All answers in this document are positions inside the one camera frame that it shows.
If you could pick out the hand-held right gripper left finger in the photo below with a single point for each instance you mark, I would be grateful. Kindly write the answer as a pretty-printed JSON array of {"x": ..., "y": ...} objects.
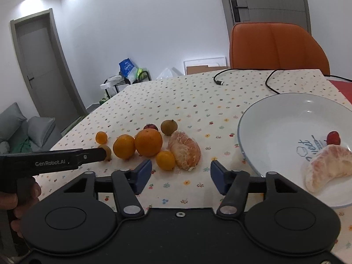
[{"x": 144, "y": 172}]

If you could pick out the brown cardboard sheet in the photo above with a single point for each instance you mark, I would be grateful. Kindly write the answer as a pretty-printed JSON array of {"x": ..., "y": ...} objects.
[{"x": 196, "y": 69}]

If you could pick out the grey cushion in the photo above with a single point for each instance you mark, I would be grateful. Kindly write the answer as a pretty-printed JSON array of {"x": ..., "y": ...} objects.
[
  {"x": 41, "y": 129},
  {"x": 11, "y": 118}
]

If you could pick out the red cloth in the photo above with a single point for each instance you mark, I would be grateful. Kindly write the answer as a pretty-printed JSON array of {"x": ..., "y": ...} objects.
[{"x": 343, "y": 88}]

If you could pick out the white plate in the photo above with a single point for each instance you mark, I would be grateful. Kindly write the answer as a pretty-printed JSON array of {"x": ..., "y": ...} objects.
[{"x": 275, "y": 143}]

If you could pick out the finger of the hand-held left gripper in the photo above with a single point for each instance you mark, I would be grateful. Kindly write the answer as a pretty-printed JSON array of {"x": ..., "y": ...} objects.
[{"x": 93, "y": 154}]

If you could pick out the yellow-green item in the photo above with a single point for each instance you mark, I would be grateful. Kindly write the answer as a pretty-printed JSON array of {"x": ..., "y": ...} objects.
[{"x": 140, "y": 73}]

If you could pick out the white plastic bag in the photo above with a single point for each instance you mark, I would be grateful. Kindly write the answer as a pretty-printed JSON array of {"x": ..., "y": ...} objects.
[{"x": 166, "y": 74}]

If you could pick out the black rack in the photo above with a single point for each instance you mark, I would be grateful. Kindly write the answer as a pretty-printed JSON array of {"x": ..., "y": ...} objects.
[{"x": 118, "y": 86}]

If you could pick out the grey door with black lock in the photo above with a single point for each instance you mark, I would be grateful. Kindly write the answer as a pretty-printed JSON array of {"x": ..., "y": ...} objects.
[{"x": 275, "y": 0}]

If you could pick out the person's left hand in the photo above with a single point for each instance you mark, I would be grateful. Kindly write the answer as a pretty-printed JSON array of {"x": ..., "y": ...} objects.
[{"x": 34, "y": 191}]

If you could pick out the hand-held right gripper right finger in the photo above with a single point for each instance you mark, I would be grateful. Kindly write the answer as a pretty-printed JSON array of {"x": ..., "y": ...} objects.
[{"x": 217, "y": 174}]

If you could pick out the floral tablecloth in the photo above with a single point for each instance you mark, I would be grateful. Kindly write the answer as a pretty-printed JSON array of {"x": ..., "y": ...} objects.
[{"x": 178, "y": 101}]

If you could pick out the plain grey door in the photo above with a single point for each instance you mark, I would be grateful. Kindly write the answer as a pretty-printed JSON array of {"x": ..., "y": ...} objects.
[{"x": 41, "y": 68}]

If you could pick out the peeled orange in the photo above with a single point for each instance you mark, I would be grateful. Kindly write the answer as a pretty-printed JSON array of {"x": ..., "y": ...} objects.
[{"x": 184, "y": 150}]

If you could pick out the medium orange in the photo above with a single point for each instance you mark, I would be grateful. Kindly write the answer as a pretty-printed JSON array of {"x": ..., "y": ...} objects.
[{"x": 124, "y": 146}]

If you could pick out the pale peeled citrus piece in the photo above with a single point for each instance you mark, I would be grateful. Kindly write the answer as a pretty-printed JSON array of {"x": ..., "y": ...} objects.
[{"x": 327, "y": 165}]

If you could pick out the orange chair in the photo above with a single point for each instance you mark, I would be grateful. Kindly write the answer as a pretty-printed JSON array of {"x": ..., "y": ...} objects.
[{"x": 275, "y": 46}]

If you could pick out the brown longan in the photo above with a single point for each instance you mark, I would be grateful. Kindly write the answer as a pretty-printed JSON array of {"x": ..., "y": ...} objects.
[
  {"x": 109, "y": 153},
  {"x": 168, "y": 127}
]

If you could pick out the red jujube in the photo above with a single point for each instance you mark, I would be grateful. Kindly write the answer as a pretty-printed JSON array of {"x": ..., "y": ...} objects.
[
  {"x": 151, "y": 127},
  {"x": 333, "y": 138}
]

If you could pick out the large orange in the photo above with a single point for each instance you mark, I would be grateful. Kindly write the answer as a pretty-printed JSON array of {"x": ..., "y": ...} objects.
[{"x": 148, "y": 142}]

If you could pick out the small kumquat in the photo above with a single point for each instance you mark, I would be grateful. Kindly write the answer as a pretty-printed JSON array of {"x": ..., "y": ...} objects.
[
  {"x": 165, "y": 160},
  {"x": 101, "y": 137}
]

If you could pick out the blue bag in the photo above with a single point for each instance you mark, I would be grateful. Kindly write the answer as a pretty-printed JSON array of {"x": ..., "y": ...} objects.
[{"x": 127, "y": 66}]

